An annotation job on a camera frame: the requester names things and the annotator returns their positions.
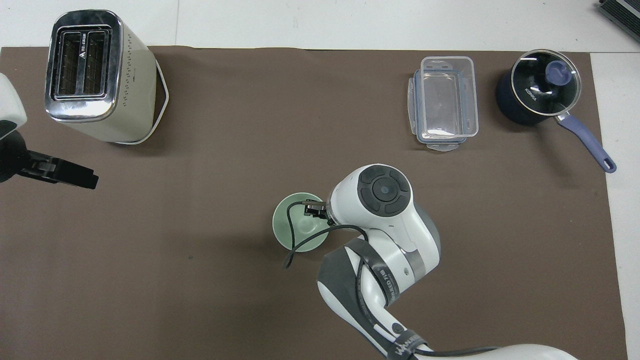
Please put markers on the green bowl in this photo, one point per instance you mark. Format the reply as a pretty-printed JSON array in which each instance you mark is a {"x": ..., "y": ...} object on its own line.
[{"x": 280, "y": 223}]

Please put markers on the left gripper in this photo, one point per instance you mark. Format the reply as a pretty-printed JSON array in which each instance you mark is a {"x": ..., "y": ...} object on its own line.
[{"x": 14, "y": 157}]

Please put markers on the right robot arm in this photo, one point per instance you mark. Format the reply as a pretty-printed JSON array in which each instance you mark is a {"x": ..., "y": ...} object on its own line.
[{"x": 395, "y": 235}]

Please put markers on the cream and chrome toaster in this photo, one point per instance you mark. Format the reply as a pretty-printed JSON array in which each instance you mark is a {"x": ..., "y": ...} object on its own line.
[{"x": 100, "y": 80}]

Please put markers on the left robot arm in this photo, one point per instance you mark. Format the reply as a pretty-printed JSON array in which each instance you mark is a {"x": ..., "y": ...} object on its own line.
[{"x": 10, "y": 102}]

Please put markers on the glass lid with blue knob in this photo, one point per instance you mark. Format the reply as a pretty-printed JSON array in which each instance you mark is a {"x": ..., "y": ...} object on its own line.
[{"x": 547, "y": 82}]

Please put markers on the clear plastic food container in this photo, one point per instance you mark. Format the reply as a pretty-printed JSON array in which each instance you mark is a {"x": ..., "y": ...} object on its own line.
[{"x": 442, "y": 102}]

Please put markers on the black stand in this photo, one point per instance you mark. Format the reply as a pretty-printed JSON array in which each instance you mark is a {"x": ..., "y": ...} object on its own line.
[{"x": 622, "y": 11}]

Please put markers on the dark blue saucepan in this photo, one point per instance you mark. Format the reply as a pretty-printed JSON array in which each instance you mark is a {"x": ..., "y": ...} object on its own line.
[{"x": 585, "y": 135}]

